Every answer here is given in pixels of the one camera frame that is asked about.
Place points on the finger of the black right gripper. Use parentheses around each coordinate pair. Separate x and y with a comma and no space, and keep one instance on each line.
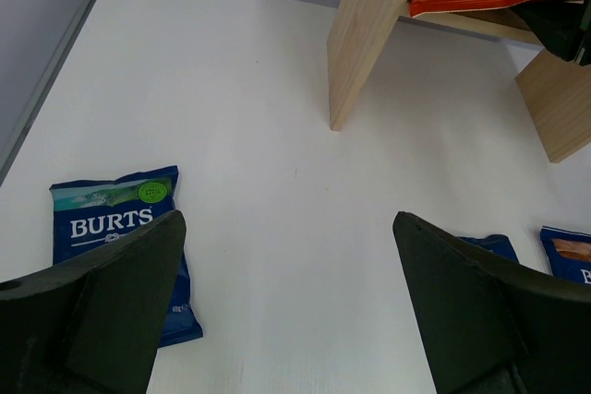
(562,27)

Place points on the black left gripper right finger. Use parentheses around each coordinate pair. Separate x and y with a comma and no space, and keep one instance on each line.
(488,324)

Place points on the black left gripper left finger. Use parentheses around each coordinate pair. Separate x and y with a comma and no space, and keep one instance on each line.
(92,324)

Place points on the blue spicy chilli bag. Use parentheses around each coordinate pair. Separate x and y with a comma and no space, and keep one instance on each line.
(568,254)
(498,244)

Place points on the wooden two-tier shelf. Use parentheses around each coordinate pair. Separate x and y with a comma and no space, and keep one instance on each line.
(556,93)

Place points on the blue sea salt vinegar bag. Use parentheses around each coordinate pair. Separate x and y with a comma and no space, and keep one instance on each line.
(90,213)

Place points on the aluminium frame post left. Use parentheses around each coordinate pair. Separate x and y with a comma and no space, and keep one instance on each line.
(35,38)

